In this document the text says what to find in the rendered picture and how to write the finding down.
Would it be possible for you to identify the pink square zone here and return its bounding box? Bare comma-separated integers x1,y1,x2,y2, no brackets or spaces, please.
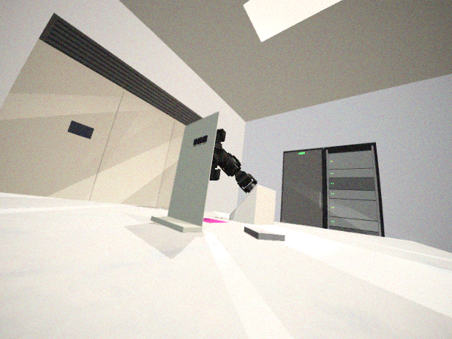
203,218,227,223

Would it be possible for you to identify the grey panel with socket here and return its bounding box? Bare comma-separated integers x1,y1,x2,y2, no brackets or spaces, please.
151,112,219,232

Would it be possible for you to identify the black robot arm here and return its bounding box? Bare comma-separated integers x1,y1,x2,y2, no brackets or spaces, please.
220,153,257,193

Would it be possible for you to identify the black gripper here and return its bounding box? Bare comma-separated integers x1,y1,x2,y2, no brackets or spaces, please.
209,129,230,180

